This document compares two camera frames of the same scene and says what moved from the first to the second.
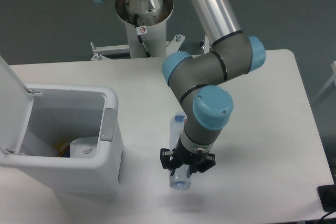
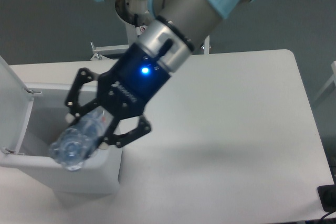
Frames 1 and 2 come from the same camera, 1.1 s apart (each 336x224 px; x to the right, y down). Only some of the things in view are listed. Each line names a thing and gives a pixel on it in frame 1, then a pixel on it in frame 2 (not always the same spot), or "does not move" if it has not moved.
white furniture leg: [332, 80] does not move
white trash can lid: [16, 103] does not move
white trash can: [58, 113] does not move
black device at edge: [327, 194] does not move
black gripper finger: [168, 159] to [83, 76]
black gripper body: [186, 157] to [126, 88]
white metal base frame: [172, 46] does not move
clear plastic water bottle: [180, 176] to [72, 146]
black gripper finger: [210, 160] to [143, 128]
